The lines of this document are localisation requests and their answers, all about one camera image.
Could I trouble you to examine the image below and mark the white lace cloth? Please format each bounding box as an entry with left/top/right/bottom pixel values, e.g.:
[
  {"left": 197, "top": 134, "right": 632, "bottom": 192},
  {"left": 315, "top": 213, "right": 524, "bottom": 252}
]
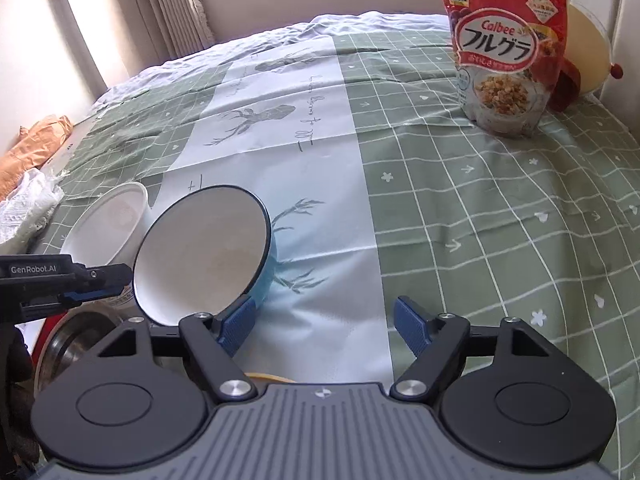
[{"left": 0, "top": 169, "right": 64, "bottom": 256}]

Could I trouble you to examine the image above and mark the red plastic container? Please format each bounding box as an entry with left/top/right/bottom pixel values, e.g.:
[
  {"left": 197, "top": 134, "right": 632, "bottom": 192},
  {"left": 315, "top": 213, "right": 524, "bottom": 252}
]
[{"left": 30, "top": 310, "right": 68, "bottom": 366}]

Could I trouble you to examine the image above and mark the orange cloth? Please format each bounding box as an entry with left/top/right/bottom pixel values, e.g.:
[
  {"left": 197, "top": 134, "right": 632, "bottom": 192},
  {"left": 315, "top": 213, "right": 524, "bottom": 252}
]
[{"left": 0, "top": 115, "right": 76, "bottom": 190}]

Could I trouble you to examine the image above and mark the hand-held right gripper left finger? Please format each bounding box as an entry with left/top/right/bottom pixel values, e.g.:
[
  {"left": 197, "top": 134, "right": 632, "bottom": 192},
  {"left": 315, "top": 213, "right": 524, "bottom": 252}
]
[{"left": 97, "top": 295, "right": 256, "bottom": 402}]

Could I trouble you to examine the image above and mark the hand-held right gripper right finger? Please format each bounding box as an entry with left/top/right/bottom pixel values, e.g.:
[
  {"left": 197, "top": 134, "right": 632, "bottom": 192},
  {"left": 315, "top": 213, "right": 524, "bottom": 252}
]
[{"left": 390, "top": 297, "right": 551, "bottom": 402}]

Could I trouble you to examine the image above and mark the white plastic bowl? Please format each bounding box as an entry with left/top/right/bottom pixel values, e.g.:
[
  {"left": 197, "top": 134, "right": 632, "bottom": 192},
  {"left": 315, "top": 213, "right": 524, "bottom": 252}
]
[{"left": 60, "top": 181, "right": 155, "bottom": 312}]

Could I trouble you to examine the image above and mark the red cereal bag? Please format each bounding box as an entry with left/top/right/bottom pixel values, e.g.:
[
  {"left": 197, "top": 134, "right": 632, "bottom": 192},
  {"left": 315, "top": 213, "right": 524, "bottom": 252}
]
[{"left": 434, "top": 0, "right": 571, "bottom": 137}]

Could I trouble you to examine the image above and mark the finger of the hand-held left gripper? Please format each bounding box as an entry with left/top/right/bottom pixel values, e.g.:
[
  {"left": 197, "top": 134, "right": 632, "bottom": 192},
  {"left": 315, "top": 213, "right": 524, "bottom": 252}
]
[
  {"left": 57, "top": 282, "right": 126, "bottom": 307},
  {"left": 86, "top": 263, "right": 135, "bottom": 286}
]

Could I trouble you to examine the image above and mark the green checked deer-print sheet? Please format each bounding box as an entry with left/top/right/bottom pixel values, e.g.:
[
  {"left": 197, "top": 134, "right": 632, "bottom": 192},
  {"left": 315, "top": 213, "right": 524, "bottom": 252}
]
[{"left": 30, "top": 25, "right": 640, "bottom": 480}]

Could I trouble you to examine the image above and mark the pale lilac quilt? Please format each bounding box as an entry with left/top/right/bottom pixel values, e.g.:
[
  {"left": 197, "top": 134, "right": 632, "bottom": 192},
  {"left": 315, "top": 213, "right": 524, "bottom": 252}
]
[{"left": 95, "top": 10, "right": 453, "bottom": 106}]

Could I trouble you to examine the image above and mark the blue enamel bowl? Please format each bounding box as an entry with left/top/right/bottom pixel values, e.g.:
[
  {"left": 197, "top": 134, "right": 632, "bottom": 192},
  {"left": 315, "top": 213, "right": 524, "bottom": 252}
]
[{"left": 132, "top": 186, "right": 278, "bottom": 328}]

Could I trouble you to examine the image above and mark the pale curtain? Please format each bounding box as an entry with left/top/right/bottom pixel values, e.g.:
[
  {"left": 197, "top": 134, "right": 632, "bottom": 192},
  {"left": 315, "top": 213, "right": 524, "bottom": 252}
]
[{"left": 117, "top": 0, "right": 217, "bottom": 77}]

